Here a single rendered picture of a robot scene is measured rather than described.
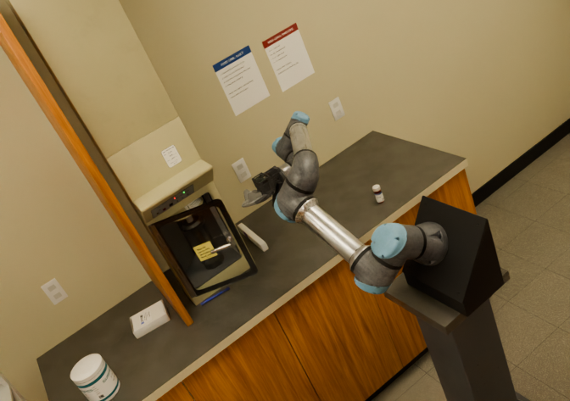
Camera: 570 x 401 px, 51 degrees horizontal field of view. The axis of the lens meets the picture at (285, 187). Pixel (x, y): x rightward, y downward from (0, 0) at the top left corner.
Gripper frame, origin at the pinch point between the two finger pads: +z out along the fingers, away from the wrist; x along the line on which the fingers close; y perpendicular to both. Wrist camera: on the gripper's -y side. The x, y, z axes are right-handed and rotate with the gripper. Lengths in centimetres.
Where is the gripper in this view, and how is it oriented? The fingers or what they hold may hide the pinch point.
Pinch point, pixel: (245, 206)
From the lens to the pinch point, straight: 241.8
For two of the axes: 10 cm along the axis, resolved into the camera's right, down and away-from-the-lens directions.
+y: -3.6, -8.0, -4.8
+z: -7.8, 5.4, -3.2
